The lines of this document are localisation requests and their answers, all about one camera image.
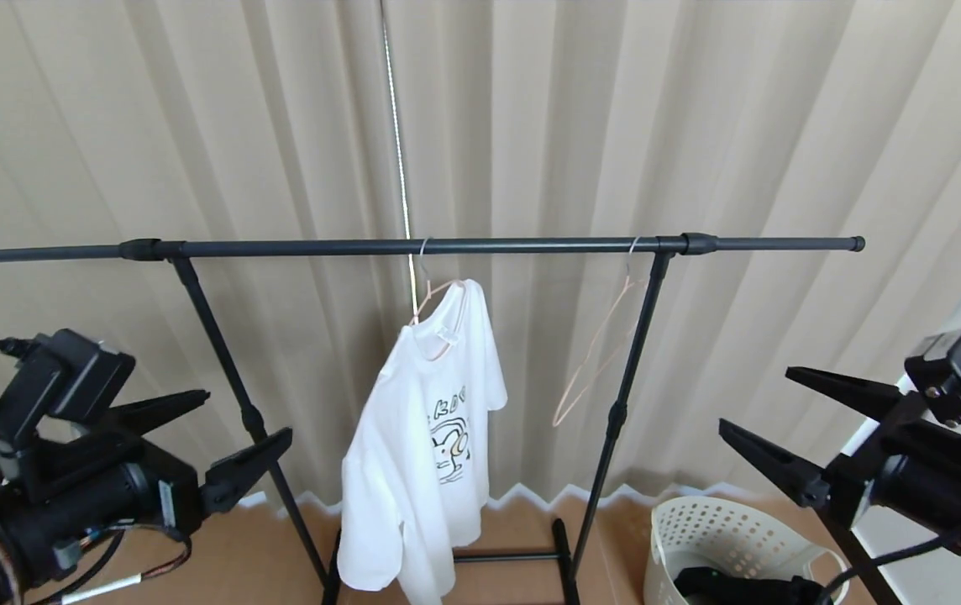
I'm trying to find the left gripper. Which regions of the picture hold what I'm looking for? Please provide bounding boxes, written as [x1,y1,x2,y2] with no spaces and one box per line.
[0,388,294,582]

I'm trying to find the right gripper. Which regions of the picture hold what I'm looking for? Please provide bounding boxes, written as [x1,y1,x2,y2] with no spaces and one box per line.
[717,366,961,547]

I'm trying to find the black garment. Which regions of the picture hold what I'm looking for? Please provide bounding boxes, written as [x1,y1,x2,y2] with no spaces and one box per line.
[671,566,835,605]

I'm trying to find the white printed T-shirt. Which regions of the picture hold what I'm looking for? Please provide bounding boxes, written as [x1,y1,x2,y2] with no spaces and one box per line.
[336,279,509,605]

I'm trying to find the pink clothes hanger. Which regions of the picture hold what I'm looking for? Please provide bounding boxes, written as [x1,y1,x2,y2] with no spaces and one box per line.
[552,236,645,428]
[409,238,469,362]

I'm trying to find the white laundry basket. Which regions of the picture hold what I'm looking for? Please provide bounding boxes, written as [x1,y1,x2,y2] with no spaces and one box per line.
[643,496,852,605]

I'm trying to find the black clothes rack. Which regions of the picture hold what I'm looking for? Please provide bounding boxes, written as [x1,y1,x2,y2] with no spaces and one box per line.
[0,233,866,605]

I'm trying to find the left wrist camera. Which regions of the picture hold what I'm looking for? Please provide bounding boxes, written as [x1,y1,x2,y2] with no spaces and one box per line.
[0,328,137,471]

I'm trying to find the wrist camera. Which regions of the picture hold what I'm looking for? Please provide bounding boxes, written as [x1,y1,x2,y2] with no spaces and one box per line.
[0,328,137,471]
[903,328,961,429]

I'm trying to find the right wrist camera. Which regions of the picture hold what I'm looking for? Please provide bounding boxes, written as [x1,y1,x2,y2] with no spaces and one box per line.
[903,328,961,429]

